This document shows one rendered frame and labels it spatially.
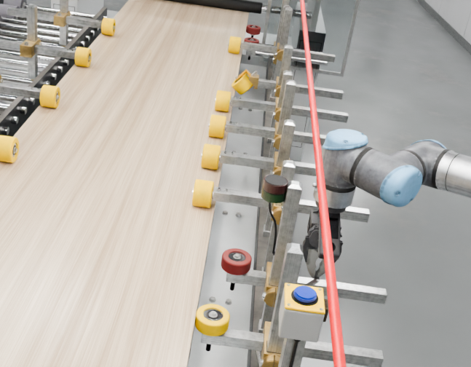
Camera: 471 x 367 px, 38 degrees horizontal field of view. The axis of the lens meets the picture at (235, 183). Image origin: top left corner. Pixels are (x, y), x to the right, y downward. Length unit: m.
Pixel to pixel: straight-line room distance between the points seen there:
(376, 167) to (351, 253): 2.22
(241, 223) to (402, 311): 1.12
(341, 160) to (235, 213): 1.15
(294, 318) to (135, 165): 1.16
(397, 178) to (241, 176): 1.48
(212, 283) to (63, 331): 0.74
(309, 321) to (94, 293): 0.65
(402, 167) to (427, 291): 2.13
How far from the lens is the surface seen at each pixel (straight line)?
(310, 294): 1.20
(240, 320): 2.07
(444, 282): 3.64
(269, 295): 1.79
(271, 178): 1.66
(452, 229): 4.14
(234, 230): 2.47
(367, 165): 1.44
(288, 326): 1.20
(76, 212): 1.97
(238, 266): 1.80
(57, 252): 1.81
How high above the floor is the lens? 1.94
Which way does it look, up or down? 28 degrees down
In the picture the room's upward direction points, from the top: 8 degrees clockwise
